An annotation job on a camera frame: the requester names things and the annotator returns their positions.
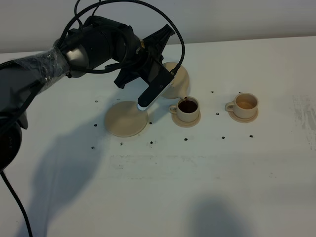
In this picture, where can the beige right cup saucer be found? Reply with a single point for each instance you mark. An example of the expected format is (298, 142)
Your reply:
(244, 115)

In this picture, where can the beige ceramic teapot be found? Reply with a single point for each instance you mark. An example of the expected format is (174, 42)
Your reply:
(179, 85)

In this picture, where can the beige teapot saucer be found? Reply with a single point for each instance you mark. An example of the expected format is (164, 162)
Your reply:
(124, 119)

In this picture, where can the beige left cup saucer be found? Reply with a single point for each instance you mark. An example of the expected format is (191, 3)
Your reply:
(185, 120)

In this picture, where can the beige left teacup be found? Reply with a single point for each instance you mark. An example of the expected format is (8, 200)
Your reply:
(187, 105)

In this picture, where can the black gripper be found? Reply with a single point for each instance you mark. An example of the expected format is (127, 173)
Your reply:
(138, 55)

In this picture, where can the beige teacup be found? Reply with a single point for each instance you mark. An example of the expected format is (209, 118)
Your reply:
(243, 100)
(187, 105)

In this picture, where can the beige cup saucer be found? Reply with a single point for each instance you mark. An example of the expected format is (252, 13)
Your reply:
(185, 120)
(244, 115)

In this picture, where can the beige right teacup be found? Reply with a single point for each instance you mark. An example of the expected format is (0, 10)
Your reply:
(243, 100)

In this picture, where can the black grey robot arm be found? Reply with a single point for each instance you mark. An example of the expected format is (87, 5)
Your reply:
(99, 40)

